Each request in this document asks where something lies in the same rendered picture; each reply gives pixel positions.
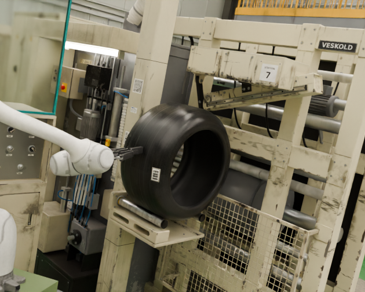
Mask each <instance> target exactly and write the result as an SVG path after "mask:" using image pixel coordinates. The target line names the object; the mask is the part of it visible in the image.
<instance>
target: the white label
mask: <svg viewBox="0 0 365 292"><path fill-rule="evenodd" d="M159 176H160V169H157V168H154V167H153V168H152V174H151V180H152V181H156V182H159Z"/></svg>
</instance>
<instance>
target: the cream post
mask: <svg viewBox="0 0 365 292"><path fill-rule="evenodd" d="M178 3H179V0H146V1H145V8H144V14H143V20H142V25H141V31H140V37H139V42H138V48H137V54H136V60H135V65H134V71H133V77H132V84H131V88H130V94H129V101H128V105H127V112H126V118H125V125H124V129H123V135H122V142H121V148H123V147H124V144H123V142H124V138H125V131H128V132H130V131H131V129H132V127H133V126H134V124H135V123H136V122H137V121H138V120H139V119H140V117H141V116H142V115H144V114H145V113H146V112H147V111H148V110H150V109H151V108H153V107H155V106H157V105H160V101H161V97H162V91H163V85H164V81H165V75H166V69H167V63H168V59H169V53H170V47H171V41H172V37H173V31H174V25H175V21H176V15H177V9H178ZM135 78H136V79H141V80H144V82H143V88H142V92H141V94H138V93H135V92H132V91H133V85H134V79H135ZM131 107H135V108H137V112H136V114H135V113H133V112H130V111H131ZM113 191H125V188H124V186H123V182H122V178H121V162H120V161H119V159H118V165H117V169H116V176H115V183H114V188H113ZM111 211H112V210H109V216H108V222H107V229H106V233H105V239H104V246H103V252H102V256H101V263H100V269H99V273H98V280H97V286H96V292H126V286H127V280H128V276H129V270H130V264H131V260H132V254H133V248H134V242H135V238H136V237H135V236H134V235H132V234H130V233H128V232H127V231H125V230H124V229H122V228H121V227H119V226H117V225H115V224H114V223H112V222H111V221H110V218H111Z"/></svg>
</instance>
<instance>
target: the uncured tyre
mask: <svg viewBox="0 0 365 292"><path fill-rule="evenodd" d="M183 144H184V149H183V154H182V158H181V162H180V164H179V166H178V168H177V170H176V172H175V173H174V174H173V176H172V177H171V178H170V175H171V169H172V166H173V162H174V160H175V157H176V155H177V153H178V151H179V149H180V148H181V146H182V145H183ZM127 147H129V148H134V147H143V153H142V154H137V155H134V157H132V158H129V159H125V160H123V161H122V162H121V178H122V182H123V186H124V188H125V190H126V192H127V194H128V195H129V196H130V197H131V198H132V200H133V201H134V202H135V203H136V204H138V205H139V206H141V207H143V208H145V209H147V210H149V211H151V212H152V213H154V214H156V215H158V216H160V217H162V218H166V219H168V220H173V221H183V220H187V219H189V218H192V217H194V216H195V215H197V214H199V213H200V212H202V211H203V210H204V209H206V208H207V207H208V206H209V205H210V204H211V203H212V202H213V200H214V199H215V198H216V197H217V195H218V194H219V192H220V191H221V188H222V186H223V185H224V182H225V179H226V177H227V174H228V170H229V164H230V159H231V148H230V143H229V138H228V135H227V131H226V129H225V127H224V125H223V123H222V122H221V121H220V119H219V118H218V117H216V116H215V115H214V114H212V113H211V112H209V111H207V110H205V109H201V108H197V107H193V106H190V105H185V104H181V103H164V104H160V105H157V106H155V107H153V108H151V109H150V110H148V111H147V112H146V113H145V114H144V115H142V116H141V117H140V119H139V120H138V121H137V122H136V123H135V124H134V126H133V127H132V129H131V131H130V133H129V135H128V137H127V139H126V141H125V144H124V148H127ZM153 167H154V168H157V169H160V176H159V182H156V181H152V180H151V174H152V168H153Z"/></svg>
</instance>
